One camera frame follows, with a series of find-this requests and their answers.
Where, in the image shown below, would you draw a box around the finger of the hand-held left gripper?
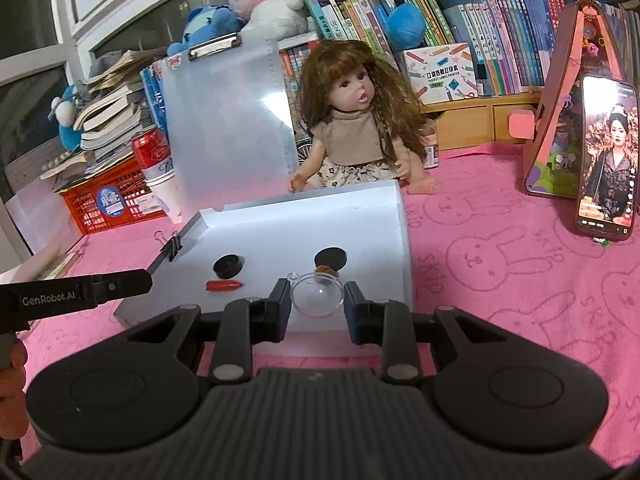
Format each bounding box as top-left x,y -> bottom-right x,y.
92,268 -> 154,307

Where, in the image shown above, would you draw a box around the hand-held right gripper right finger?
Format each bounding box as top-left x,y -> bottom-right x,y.
345,281 -> 508,385

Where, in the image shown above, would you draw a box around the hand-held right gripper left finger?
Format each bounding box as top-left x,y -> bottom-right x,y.
125,277 -> 292,385

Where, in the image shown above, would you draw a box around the clear plastic dome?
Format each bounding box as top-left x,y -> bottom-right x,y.
287,270 -> 346,319

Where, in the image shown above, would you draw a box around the black round puck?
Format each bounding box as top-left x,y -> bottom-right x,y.
314,247 -> 348,269

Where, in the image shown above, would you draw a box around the black ring cap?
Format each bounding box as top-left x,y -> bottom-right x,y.
212,254 -> 247,280

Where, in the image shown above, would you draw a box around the white cardboard box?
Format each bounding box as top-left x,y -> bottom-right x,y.
112,180 -> 416,349

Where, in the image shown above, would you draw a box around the person's left hand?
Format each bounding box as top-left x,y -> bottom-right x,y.
0,336 -> 30,442

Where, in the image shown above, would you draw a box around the wooden board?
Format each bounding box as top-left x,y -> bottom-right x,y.
0,237 -> 84,281

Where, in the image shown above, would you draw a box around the black binder clip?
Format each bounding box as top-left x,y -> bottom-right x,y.
154,229 -> 185,262

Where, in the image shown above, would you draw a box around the red plastic basket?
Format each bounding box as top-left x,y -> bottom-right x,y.
57,154 -> 169,236

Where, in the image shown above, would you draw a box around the stacked white paper cups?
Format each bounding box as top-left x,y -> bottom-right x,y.
144,167 -> 184,225

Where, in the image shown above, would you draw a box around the red drink can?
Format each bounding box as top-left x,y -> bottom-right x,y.
130,127 -> 174,181

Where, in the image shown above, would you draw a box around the pink rabbit print towel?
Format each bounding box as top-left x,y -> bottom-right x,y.
15,140 -> 640,467

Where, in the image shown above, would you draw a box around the blue white cat plush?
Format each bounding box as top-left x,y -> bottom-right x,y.
49,82 -> 91,152

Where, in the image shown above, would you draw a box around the stack of worn books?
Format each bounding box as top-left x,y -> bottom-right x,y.
39,47 -> 171,181

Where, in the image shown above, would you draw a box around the small jar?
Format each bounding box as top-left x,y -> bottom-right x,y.
422,119 -> 441,170

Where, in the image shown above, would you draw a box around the brown haired doll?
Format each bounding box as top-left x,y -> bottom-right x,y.
287,39 -> 441,196

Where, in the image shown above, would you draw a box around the translucent clipboard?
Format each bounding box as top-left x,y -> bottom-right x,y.
158,32 -> 301,214

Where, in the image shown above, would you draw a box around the wooden drawer unit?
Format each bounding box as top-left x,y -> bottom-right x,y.
424,89 -> 544,151

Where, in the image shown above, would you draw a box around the white pencil print box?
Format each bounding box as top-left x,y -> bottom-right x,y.
402,42 -> 479,106

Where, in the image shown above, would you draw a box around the small blue plush toy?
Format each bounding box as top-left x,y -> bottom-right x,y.
167,4 -> 246,56

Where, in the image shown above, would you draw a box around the pink triangular phone stand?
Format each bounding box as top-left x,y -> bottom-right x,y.
523,0 -> 640,201

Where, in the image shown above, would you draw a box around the large blue plush toy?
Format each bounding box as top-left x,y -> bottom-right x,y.
322,0 -> 429,51

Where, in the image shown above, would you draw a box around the smartphone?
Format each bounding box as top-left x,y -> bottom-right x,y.
572,74 -> 640,241

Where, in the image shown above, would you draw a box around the row of shelved books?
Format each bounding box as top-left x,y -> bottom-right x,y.
277,0 -> 581,161

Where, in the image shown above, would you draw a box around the white window frame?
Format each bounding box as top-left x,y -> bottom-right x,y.
0,0 -> 241,196

